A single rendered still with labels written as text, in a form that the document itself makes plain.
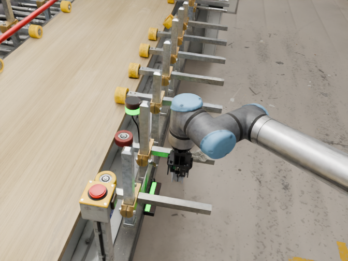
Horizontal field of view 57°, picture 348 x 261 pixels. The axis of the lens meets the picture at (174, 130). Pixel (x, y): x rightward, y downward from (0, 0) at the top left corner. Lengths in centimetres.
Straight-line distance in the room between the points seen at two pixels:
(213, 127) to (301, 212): 173
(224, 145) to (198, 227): 140
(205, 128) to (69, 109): 89
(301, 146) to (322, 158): 6
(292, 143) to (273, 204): 165
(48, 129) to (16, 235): 52
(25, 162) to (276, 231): 164
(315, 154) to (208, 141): 26
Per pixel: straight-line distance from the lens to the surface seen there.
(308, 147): 82
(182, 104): 90
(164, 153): 141
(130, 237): 133
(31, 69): 197
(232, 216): 231
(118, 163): 168
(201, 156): 139
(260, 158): 276
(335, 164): 79
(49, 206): 121
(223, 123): 87
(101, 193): 79
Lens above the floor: 185
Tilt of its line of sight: 41 degrees down
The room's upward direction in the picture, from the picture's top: 5 degrees clockwise
